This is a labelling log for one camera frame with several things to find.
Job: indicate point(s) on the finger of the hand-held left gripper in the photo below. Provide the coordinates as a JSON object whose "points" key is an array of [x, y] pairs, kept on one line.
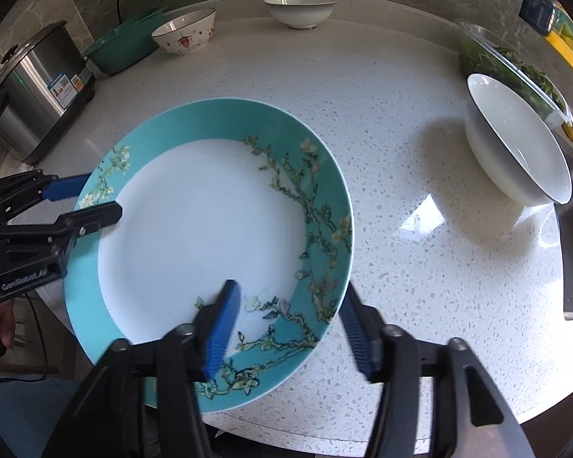
{"points": [[95, 217], [64, 188]]}

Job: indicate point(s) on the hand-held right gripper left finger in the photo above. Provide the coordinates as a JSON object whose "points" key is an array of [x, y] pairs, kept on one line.
{"points": [[222, 329]]}

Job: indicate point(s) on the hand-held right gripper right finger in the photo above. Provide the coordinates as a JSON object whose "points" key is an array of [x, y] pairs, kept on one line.
{"points": [[355, 329]]}

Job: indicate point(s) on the large teal floral plate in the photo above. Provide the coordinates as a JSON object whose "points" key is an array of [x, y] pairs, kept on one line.
{"points": [[196, 210]]}

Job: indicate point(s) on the black-rimmed patterned bowl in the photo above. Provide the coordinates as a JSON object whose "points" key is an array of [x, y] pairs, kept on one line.
{"points": [[184, 38]]}

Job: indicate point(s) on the wide white deep bowl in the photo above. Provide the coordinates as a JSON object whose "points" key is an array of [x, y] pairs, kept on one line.
{"points": [[515, 143]]}

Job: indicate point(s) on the small white bowl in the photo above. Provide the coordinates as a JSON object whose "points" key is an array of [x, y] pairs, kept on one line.
{"points": [[296, 12]]}

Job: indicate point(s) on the stainless steel rice cooker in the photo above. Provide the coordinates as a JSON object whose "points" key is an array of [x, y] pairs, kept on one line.
{"points": [[43, 90]]}

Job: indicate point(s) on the green plastic basin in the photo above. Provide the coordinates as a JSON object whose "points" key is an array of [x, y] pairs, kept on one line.
{"points": [[124, 43]]}

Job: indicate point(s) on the clear glass bowl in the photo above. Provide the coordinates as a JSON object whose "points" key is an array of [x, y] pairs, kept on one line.
{"points": [[472, 64]]}

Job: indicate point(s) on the yellow rag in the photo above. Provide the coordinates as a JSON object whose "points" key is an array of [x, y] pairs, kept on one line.
{"points": [[570, 131]]}

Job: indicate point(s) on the green leafy vegetables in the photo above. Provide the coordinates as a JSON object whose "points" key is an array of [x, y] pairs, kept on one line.
{"points": [[530, 78]]}

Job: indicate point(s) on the yellow cooking oil bottle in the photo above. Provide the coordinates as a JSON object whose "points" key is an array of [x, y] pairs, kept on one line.
{"points": [[568, 40]]}

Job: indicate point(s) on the blue utensil holder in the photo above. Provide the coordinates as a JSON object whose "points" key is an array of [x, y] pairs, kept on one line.
{"points": [[537, 9]]}

